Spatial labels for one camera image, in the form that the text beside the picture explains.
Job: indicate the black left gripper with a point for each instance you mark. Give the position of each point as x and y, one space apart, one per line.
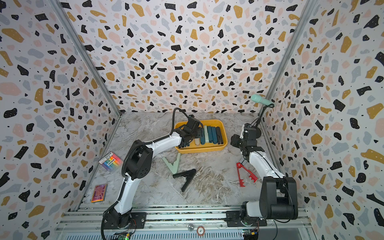
200 130

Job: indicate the teal pliers moved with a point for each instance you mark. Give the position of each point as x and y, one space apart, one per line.
214 135
209 128

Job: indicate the pink card pack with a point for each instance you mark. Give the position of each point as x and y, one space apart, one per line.
99 193

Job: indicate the beige pliers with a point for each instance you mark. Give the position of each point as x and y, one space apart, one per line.
197 141

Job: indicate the open black pliers centre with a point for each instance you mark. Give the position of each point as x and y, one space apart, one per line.
188 175

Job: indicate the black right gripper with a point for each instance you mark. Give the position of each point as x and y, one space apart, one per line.
236 140

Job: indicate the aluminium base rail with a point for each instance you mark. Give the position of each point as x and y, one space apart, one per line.
186 222

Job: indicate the light green pliers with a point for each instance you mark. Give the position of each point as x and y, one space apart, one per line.
207 140
173 167

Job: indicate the yellow storage box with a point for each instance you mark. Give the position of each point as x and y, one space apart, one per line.
207 147

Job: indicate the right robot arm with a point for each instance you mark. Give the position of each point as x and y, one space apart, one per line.
278 198

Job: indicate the highlighter pen pack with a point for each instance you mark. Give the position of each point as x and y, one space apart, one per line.
111 162

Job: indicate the open light green pliers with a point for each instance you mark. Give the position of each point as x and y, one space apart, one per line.
173 167

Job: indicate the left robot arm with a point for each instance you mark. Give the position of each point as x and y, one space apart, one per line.
137 164

